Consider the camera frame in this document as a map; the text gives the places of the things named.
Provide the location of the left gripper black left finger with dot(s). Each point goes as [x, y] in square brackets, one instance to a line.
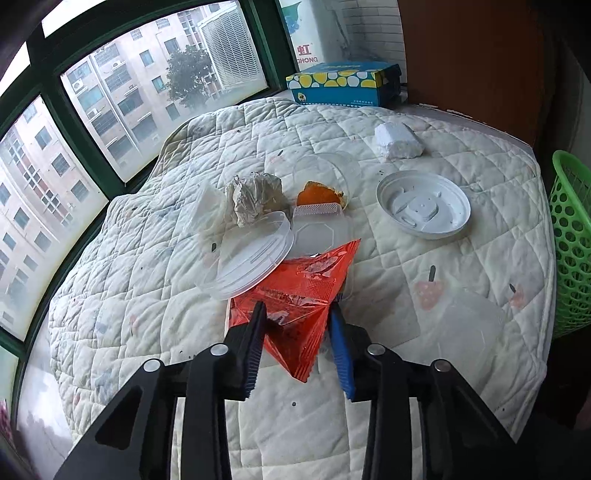
[245, 343]

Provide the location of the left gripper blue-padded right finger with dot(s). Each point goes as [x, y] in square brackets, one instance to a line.
[349, 349]

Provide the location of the red snack bag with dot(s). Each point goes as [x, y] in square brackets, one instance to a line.
[297, 296]

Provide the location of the orange fruit peel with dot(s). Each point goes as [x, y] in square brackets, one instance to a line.
[318, 193]

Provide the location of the white styrofoam block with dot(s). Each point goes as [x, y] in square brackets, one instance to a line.
[395, 140]

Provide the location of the clear plastic round lid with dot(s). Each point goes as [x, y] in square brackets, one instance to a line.
[245, 256]

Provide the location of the clear plastic container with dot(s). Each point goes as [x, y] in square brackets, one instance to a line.
[319, 228]

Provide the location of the clear plastic cup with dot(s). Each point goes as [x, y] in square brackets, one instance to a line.
[212, 213]

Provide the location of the white quilted mattress pad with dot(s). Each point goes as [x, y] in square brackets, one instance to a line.
[482, 299]

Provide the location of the white plastic cup lid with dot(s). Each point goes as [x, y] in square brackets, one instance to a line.
[425, 205]

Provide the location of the blue yellow tissue box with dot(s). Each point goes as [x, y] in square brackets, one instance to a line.
[350, 84]

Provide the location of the green plastic basket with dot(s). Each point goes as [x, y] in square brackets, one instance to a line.
[570, 214]

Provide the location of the brown wooden wardrobe panel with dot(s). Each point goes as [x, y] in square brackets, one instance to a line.
[482, 59]

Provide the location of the green window frame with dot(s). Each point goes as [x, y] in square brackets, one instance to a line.
[91, 93]

